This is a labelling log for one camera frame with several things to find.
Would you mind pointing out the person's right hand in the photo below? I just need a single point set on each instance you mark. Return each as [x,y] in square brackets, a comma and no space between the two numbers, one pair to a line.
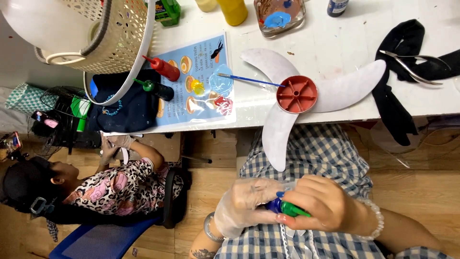
[327,208]

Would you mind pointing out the person's left hand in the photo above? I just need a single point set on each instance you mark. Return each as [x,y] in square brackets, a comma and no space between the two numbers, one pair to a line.
[240,205]

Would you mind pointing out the blue paint bottle green cap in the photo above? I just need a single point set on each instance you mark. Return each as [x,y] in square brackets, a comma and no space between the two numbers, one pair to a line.
[284,208]

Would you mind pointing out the silver bangle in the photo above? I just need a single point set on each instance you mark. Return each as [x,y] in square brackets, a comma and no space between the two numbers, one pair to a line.
[209,228]

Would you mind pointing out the blue chequered dress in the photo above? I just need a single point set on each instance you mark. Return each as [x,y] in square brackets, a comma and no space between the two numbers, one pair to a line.
[323,154]

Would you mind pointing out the white fan blade red hub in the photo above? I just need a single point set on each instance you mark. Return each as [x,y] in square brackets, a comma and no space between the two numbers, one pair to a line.
[280,133]

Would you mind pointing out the red paint puddle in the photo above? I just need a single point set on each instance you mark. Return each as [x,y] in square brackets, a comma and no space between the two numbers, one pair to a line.
[224,105]

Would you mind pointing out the black cloth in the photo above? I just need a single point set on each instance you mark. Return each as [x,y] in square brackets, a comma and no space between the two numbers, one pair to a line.
[391,108]

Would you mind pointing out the blue paint puddle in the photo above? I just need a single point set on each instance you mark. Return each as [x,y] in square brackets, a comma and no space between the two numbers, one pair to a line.
[221,84]

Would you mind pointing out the yellow paint puddle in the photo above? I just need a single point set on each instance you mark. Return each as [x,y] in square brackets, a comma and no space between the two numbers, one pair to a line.
[197,87]

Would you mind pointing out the black paint bottle green cap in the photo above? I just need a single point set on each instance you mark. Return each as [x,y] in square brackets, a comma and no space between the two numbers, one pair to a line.
[161,90]

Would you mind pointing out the dark navy cloth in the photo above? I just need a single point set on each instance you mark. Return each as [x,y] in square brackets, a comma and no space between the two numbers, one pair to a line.
[136,111]

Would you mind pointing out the blue office chair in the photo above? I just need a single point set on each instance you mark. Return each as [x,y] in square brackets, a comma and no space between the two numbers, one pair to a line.
[100,241]

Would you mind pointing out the red squeeze paint bottle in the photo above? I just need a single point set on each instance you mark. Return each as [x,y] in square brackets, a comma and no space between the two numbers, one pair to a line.
[167,68]

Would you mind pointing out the laminated blue picture sheet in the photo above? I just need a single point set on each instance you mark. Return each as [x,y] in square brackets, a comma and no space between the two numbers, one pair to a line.
[201,54]

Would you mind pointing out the silver nippers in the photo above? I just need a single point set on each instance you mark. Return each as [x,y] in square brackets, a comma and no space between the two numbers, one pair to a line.
[413,70]

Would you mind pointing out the green plastic fan part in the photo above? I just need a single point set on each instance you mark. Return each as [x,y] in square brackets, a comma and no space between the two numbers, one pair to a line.
[81,109]

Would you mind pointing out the glass dish with paint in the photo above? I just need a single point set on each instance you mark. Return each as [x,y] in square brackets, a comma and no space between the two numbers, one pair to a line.
[280,21]

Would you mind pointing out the grey hair clip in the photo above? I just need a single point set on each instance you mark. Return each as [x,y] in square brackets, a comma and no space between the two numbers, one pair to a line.
[39,207]

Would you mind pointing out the dark blue paint bottle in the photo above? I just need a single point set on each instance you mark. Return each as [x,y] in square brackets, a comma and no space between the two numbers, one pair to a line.
[337,8]

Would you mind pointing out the pale yellow paint bottle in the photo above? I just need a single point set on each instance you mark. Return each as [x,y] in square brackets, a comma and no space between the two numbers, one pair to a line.
[206,5]

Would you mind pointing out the cream plastic basket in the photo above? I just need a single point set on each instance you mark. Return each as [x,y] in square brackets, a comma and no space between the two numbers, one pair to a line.
[118,36]

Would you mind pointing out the phone with pink screen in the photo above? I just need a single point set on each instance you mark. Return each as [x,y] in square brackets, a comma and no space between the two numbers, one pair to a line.
[46,120]

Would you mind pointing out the black fan grille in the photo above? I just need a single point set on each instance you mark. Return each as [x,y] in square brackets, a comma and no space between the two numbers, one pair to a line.
[54,100]

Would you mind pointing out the phone on tripod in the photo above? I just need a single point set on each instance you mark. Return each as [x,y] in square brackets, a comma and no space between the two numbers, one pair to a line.
[10,144]

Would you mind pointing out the teal chequered bag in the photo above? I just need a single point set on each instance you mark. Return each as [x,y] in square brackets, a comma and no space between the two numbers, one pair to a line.
[25,99]

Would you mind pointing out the white round fan cover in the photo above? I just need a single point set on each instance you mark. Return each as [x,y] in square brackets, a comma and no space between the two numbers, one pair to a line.
[39,21]

